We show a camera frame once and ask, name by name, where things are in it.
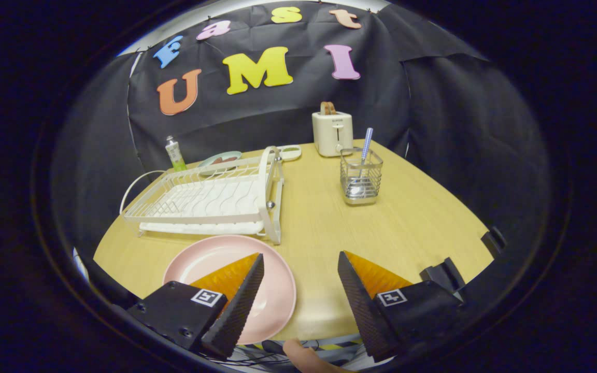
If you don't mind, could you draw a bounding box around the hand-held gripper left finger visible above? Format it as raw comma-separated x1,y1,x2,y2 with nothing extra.
126,252,265,361

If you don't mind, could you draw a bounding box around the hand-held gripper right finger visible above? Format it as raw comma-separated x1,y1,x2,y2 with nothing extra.
337,250,465,363

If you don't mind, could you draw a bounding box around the pink plate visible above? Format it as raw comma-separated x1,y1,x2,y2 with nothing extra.
163,235,297,345

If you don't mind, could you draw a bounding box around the white wire dish rack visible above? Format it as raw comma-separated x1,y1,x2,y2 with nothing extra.
120,146,285,245

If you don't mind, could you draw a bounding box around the metal wire basket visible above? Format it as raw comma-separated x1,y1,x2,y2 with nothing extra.
340,147,383,205

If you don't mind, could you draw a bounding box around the blue checked handle spoon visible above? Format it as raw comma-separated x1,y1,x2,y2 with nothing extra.
348,127,374,200

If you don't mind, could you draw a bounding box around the pale green plate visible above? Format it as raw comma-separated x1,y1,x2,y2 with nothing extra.
197,151,243,175

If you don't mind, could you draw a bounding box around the black table clamp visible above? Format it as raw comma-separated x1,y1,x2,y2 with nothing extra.
419,257,466,302
481,226,507,254

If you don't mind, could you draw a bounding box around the green labelled bottle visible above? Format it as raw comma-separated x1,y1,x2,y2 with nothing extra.
165,136,187,172

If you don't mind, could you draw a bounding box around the white object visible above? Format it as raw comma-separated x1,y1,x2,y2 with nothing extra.
73,248,90,281

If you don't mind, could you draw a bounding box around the white toaster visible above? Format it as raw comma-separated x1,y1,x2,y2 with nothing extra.
312,110,354,157

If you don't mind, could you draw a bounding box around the black backdrop cloth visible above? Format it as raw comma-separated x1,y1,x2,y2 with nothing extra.
52,0,553,254

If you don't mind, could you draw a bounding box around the black cable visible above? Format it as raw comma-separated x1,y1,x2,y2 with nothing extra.
210,339,290,366

